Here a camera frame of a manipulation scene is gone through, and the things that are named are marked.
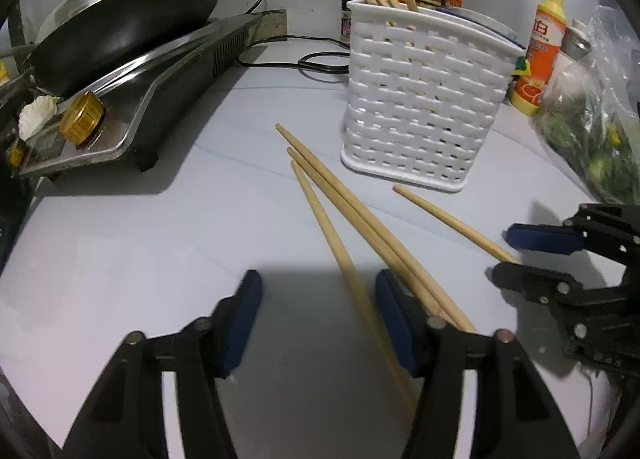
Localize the black wok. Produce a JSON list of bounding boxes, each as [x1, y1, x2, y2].
[[0, 0, 231, 105]]

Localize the white crumpled paper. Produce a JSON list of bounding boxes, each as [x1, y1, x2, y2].
[[19, 95, 63, 137]]

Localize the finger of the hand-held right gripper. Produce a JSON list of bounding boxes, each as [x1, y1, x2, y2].
[[506, 203, 640, 261], [490, 261, 624, 336]]

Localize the silver cooktop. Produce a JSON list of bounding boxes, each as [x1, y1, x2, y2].
[[5, 9, 263, 180]]

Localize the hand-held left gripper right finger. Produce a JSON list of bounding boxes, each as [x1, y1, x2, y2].
[[374, 269, 583, 459]]

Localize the white plastic utensil basket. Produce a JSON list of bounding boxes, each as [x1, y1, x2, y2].
[[340, 0, 521, 194]]

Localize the orange detergent bottle yellow cap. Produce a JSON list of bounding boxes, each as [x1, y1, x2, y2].
[[510, 0, 568, 117]]

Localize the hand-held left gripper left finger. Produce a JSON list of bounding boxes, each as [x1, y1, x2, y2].
[[59, 269, 264, 459]]

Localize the beige block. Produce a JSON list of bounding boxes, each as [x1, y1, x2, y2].
[[250, 9, 288, 44]]

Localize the clear plastic bag of vegetables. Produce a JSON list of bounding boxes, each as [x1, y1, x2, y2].
[[532, 4, 640, 205]]

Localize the clear bottle white cap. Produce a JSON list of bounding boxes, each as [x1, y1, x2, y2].
[[560, 19, 601, 62]]

